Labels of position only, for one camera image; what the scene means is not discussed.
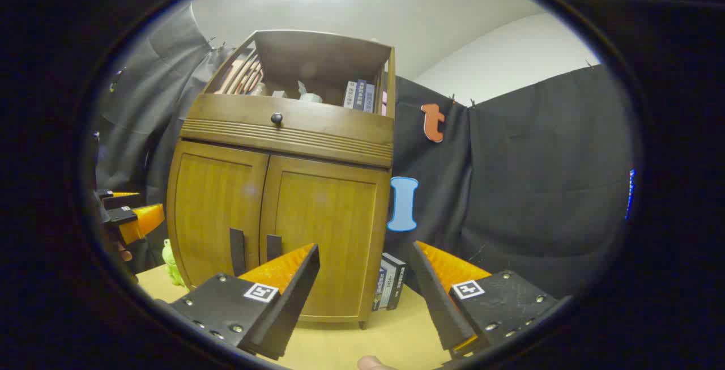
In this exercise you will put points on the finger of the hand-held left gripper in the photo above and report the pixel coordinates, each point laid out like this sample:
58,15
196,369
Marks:
144,220
116,200

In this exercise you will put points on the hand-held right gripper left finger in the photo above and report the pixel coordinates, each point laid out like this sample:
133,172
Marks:
294,302

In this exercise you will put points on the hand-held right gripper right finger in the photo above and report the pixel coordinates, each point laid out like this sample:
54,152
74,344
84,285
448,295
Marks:
436,302

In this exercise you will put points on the wooden shoe cabinet door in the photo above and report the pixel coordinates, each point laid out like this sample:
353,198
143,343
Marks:
328,234
215,205

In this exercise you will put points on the wooden double-door shoe cabinet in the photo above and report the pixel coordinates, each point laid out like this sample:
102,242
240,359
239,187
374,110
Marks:
317,52

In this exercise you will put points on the black book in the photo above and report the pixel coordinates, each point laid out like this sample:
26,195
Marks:
397,279

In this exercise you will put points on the green toy figure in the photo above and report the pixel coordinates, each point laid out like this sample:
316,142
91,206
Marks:
171,262

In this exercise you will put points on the blue and white book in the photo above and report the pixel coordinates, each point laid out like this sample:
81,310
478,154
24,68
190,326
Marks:
380,290

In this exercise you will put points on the black backdrop cloth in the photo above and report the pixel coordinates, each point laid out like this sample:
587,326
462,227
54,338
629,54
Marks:
538,188

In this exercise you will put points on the small pale jar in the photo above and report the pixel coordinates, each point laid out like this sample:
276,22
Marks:
257,89

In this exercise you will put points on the wooden drawer with black knob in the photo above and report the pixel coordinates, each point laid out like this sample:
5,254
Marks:
328,120

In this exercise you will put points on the light blue book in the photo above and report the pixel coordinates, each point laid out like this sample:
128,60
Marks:
369,99

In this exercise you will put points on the grey white book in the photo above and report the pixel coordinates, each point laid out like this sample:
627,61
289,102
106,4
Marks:
350,95

